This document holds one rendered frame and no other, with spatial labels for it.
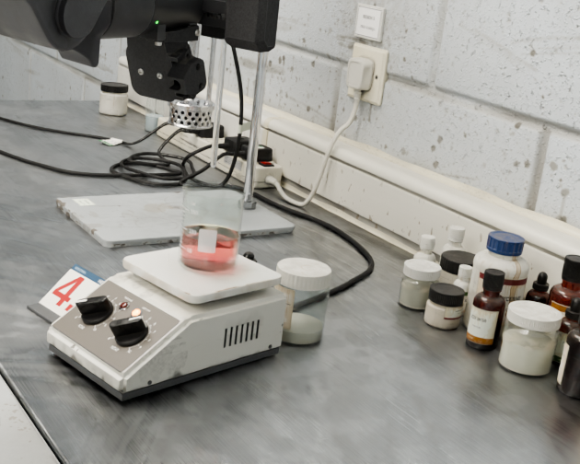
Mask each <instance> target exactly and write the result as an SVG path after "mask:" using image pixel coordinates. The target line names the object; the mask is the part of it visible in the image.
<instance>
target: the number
mask: <svg viewBox="0 0 580 464"><path fill-rule="evenodd" d="M98 286H99V284H97V283H95V282H93V281H91V280H89V279H88V278H86V277H85V276H83V275H82V274H80V273H77V272H76V271H74V270H71V271H70V272H69V273H68V274H67V275H66V276H65V278H64V279H63V280H62V281H61V282H60V283H59V284H58V285H56V286H55V287H54V288H53V290H52V291H51V292H50V293H49V294H48V295H47V296H46V297H45V298H44V299H45V300H46V301H48V302H49V303H51V304H53V305H54V306H56V307H58V308H59V309H61V310H62V311H63V312H67V311H68V310H69V309H70V308H72V307H73V306H74V305H75V302H76V301H77V300H78V299H82V298H84V297H86V296H87V295H88V294H90V293H91V292H92V291H93V290H95V289H96V288H97V287H98Z"/></svg>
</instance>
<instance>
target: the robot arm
mask: <svg viewBox="0 0 580 464"><path fill-rule="evenodd" d="M279 5H280V0H0V34H1V35H3V36H7V37H10V38H13V39H17V40H21V41H26V42H30V43H33V44H37V45H40V46H43V47H47V48H51V49H54V50H57V51H58V52H59V53H60V55H61V57H62V58H63V59H65V60H69V61H72V62H75V63H79V64H84V65H87V66H90V67H97V66H98V64H99V47H100V40H104V39H117V38H127V48H126V58H127V64H128V68H129V74H130V79H131V84H132V87H133V90H134V91H135V92H136V93H137V94H138V95H140V96H143V97H148V98H151V99H159V100H163V101H167V102H172V101H174V100H175V99H176V100H181V101H183V100H185V99H195V98H196V95H198V94H199V93H200V92H201V91H203V90H204V89H205V86H206V83H207V81H206V73H205V67H204V61H203V59H201V58H196V57H194V56H193V55H192V54H191V47H190V45H189V43H188V41H197V40H198V38H199V34H200V31H199V26H198V25H197V24H202V28H201V36H205V37H210V38H215V39H219V40H223V39H225V42H226V43H227V44H228V45H230V46H231V47H234V48H239V49H243V50H248V51H253V52H269V51H270V50H272V49H273V48H274V47H275V42H276V32H277V23H278V14H279Z"/></svg>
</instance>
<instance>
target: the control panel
mask: <svg viewBox="0 0 580 464"><path fill-rule="evenodd" d="M94 296H106V297H107V298H108V299H109V301H110V302H111V303H112V304H113V311H112V313H111V315H110V316H109V317H108V318H107V319H106V320H104V321H102V322H100V323H99V324H95V325H88V324H86V323H84V322H83V320H82V319H81V313H80V312H79V310H78V308H77V307H76V306H75V307H74V308H73V309H71V310H70V311H69V312H68V313H66V314H65V315H64V316H63V317H61V318H60V319H59V320H57V321H56V322H55V323H54V324H53V325H52V326H53V327H54V328H55V329H57V330H58V331H59V332H61V333H62V334H63V335H65V336H66V337H68V338H69V339H71V340H72V341H74V342H76V343H77V344H79V345H80V346H82V347H83V348H85V349H86V350H88V351H89V352H91V353H92V354H94V355H95V356H96V357H97V358H99V359H100V360H102V361H103V362H105V363H106V364H108V365H110V366H111V367H113V368H114V369H116V370H117V371H119V372H120V373H121V372H122V371H124V370H125V369H126V368H127V367H129V366H130V365H131V364H132V363H133V362H134V361H136V360H137V359H138V358H139V357H140V356H141V355H143V354H144V353H145V352H146V351H147V350H148V349H150V348H151V347H152V346H153V345H154V344H155V343H156V342H158V341H159V340H160V339H161V338H162V337H163V336H165V335H166V334H167V333H168V332H169V331H171V330H172V329H173V328H174V327H175V326H176V325H177V324H179V322H180V320H178V319H176V318H174V317H172V316H171V315H169V314H168V313H166V312H165V311H163V310H161V309H159V308H158V307H155V306H153V305H152V304H150V303H148V302H146V301H145V300H143V299H142V298H140V297H139V296H136V295H134V294H133V293H131V292H129V291H127V290H126V289H124V288H122V287H120V286H119V285H117V284H115V283H114V282H112V281H110V280H108V281H107V282H106V283H104V284H103V285H102V286H100V287H99V288H98V289H97V290H95V291H94V292H93V293H92V294H90V295H89V296H88V297H86V298H89V297H94ZM123 302H126V303H128V306H127V307H125V308H120V304H121V303H123ZM136 309H139V310H140V313H139V314H138V315H136V316H142V317H143V318H144V320H145V323H146V324H147V326H148V333H147V335H146V336H145V338H144V339H143V340H142V341H140V342H139V343H138V344H136V345H133V346H129V347H122V346H120V345H119V344H117V343H116V341H115V339H114V335H113V333H112V331H111V329H110V326H109V325H110V323H111V322H112V321H114V320H117V319H125V318H130V317H134V316H133V311H134V310H136Z"/></svg>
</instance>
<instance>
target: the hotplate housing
mask: <svg viewBox="0 0 580 464"><path fill-rule="evenodd" d="M108 280H110V281H112V282H114V283H115V284H117V285H119V286H120V287H122V288H124V289H126V290H127V291H129V292H131V293H133V294H134V295H136V296H139V297H140V298H142V299H143V300H145V301H146V302H148V303H150V304H152V305H153V306H155V307H158V308H159V309H161V310H163V311H165V312H166V313H168V314H169V315H171V316H172V317H174V318H176V319H178V320H180V322H179V324H177V325H176V326H175V327H174V328H173V329H172V330H171V331H169V332H168V333H167V334H166V335H165V336H163V337H162V338H161V339H160V340H159V341H158V342H156V343H155V344H154V345H153V346H152V347H151V348H150V349H148V350H147V351H146V352H145V353H144V354H143V355H141V356H140V357H139V358H138V359H137V360H136V361H134V362H133V363H132V364H131V365H130V366H129V367H127V368H126V369H125V370H124V371H122V372H121V373H120V372H119V371H117V370H116V369H114V368H113V367H111V366H110V365H108V364H106V363H105V362H103V361H102V360H100V359H99V358H97V357H96V356H95V355H94V354H92V353H91V352H89V351H88V350H86V349H85V348H83V347H82V346H80V345H79V344H77V343H76V342H74V341H72V340H71V339H69V338H68V337H66V336H65V335H63V334H62V333H61V332H59V331H58V330H57V329H55V328H54V327H53V326H52V325H53V324H54V323H55V322H56V321H57V320H59V319H60V318H61V317H63V316H64V315H65V314H66V313H68V312H69V311H70V310H71V309H73V308H74V307H75V305H74V306H73V307H72V308H70V309H69V310H68V311H67V312H65V313H64V314H63V315H62V316H61V317H60V318H58V319H57V320H56V321H55V322H54V323H52V325H51V326H50V327H49V330H48V331H47V342H49V350H50V351H52V352H53V353H55V354H56V355H58V356H59V357H61V358H62V359H64V360H65V362H67V363H68V364H70V365H71V366H73V367H74V368H76V369H77V370H78V371H80V372H81V373H83V374H84V375H85V376H87V377H89V378H90V379H92V380H93V381H94V382H96V383H97V384H99V385H100V386H101V387H103V388H104V389H105V390H107V391H108V392H109V393H111V394H112V395H113V396H115V397H116V398H118V399H119V400H121V401H124V400H128V399H132V398H135V397H138V396H141V395H145V394H147V393H150V392H153V391H157V390H160V389H164V388H168V387H171V386H174V385H177V384H180V383H183V382H186V381H189V380H192V379H195V378H198V377H203V376H207V375H210V374H213V373H215V372H219V371H222V370H225V369H228V368H231V367H234V366H237V365H243V364H246V363H248V362H251V361H255V360H258V359H261V358H263V357H267V356H270V355H273V354H278V352H279V347H277V346H281V341H282V334H283V326H284V313H285V305H286V296H285V295H284V293H283V292H281V291H279V290H277V289H275V288H273V287H267V288H263V289H260V290H256V291H252V292H247V293H244V294H240V295H236V296H229V297H225V298H221V299H217V300H214V301H209V302H205V303H201V304H193V303H189V302H186V301H184V300H182V299H180V298H179V297H177V296H174V295H172V294H171V293H170V292H168V291H166V290H164V289H162V288H160V287H159V286H157V285H155V284H152V283H150V282H149V281H147V280H146V279H144V278H142V277H140V276H139V275H137V274H135V273H132V272H124V273H117V274H116V275H114V276H112V277H110V278H108V279H107V280H106V281H105V282H103V283H102V284H101V285H99V286H98V287H97V288H96V289H95V290H97V289H98V288H99V287H100V286H102V285H103V284H104V283H106V282H107V281H108ZM95 290H93V291H92V292H91V293H90V294H92V293H93V292H94V291H95ZM90 294H88V295H87V296H86V297H88V296H89V295H90ZM86 297H84V298H86Z"/></svg>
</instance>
